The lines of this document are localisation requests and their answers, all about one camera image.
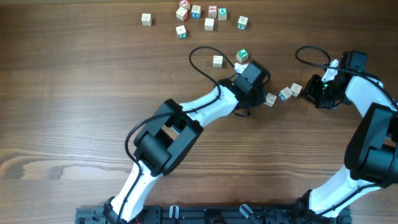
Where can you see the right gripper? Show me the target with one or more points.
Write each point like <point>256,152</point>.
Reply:
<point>315,94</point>

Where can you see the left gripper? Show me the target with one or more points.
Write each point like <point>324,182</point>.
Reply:
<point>258,99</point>

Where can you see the wooden picture block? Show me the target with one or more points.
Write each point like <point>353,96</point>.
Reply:
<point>270,99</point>

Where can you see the blue P wooden block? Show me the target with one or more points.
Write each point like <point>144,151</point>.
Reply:
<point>285,94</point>

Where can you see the blue edged wooden block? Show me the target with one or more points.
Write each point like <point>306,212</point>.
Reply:
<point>295,89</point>

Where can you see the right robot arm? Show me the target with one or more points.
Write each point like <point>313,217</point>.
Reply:
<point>370,161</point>

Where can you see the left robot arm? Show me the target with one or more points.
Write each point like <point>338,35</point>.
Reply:
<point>163,140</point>

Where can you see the green E block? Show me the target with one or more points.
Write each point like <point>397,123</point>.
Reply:
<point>242,55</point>

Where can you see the wooden block lowest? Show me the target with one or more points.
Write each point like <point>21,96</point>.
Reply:
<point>217,61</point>

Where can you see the green V block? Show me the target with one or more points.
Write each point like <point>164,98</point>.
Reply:
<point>242,22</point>

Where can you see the plain wooden block centre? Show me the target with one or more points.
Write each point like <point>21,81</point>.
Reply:
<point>209,24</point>

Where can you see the plain wooden block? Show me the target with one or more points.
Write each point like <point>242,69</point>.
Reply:
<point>209,24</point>
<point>146,19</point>

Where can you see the green A block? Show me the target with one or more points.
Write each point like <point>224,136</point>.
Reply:
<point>222,13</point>

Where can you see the red 9 block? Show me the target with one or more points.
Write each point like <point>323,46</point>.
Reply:
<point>212,11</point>

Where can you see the green side block left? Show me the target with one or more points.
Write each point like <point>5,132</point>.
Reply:
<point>181,32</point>

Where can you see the blue X block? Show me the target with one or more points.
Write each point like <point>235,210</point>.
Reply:
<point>196,12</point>

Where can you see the red edged wooden block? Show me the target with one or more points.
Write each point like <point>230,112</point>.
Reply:
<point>182,13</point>

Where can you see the red letter block top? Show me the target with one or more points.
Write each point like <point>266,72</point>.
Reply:
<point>184,4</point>

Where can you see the plain wooden block far left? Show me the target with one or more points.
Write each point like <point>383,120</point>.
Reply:
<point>146,19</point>

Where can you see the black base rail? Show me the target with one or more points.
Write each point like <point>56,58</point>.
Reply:
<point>175,214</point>

